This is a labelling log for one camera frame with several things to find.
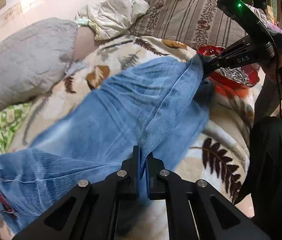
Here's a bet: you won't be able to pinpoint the cream crumpled cloth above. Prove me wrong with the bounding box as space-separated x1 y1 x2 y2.
74 0 150 41

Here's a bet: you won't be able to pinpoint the black white patterned cloth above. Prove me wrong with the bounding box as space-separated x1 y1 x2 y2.
215 68 252 86

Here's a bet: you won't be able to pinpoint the grey quilted pillow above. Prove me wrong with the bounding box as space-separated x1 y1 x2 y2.
0 18 78 111

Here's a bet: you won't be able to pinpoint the striped floral bedsheet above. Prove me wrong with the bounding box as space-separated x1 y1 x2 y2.
130 0 267 51

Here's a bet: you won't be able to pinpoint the green floral cloth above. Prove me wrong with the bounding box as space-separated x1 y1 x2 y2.
0 102 32 155

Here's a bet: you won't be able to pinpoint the red plastic basket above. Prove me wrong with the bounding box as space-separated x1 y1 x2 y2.
197 45 260 90

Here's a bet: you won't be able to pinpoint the leaf pattern beige blanket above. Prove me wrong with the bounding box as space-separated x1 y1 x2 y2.
0 35 257 240

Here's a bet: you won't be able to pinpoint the blue denim jeans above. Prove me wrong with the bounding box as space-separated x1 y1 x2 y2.
0 54 214 233

